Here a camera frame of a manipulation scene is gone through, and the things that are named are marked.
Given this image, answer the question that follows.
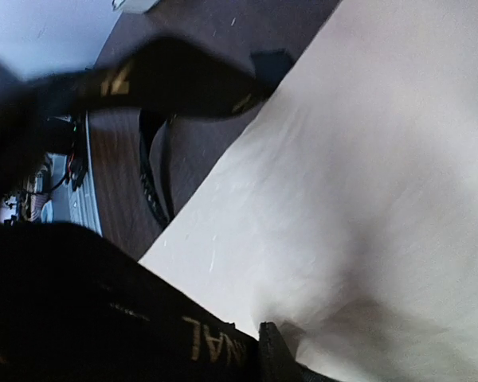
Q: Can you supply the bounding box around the black ribbon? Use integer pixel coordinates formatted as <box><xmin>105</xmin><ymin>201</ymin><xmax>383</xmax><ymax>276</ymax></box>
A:
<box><xmin>0</xmin><ymin>37</ymin><xmax>292</xmax><ymax>381</ymax></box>

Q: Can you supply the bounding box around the white scalloped bowl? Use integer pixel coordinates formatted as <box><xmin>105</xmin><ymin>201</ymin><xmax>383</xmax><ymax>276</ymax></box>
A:
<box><xmin>112</xmin><ymin>0</ymin><xmax>160</xmax><ymax>14</ymax></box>

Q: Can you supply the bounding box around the front aluminium rail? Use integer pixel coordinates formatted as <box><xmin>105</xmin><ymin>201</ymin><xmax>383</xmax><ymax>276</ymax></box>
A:
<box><xmin>0</xmin><ymin>113</ymin><xmax>104</xmax><ymax>236</ymax></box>

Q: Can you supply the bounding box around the pink and green wrapping paper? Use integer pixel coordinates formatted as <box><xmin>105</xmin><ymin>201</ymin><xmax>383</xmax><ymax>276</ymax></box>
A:
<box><xmin>141</xmin><ymin>1</ymin><xmax>478</xmax><ymax>381</ymax></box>

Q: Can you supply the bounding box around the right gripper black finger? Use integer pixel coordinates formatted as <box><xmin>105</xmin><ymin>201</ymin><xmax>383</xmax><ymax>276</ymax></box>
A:
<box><xmin>259</xmin><ymin>322</ymin><xmax>334</xmax><ymax>382</ymax></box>

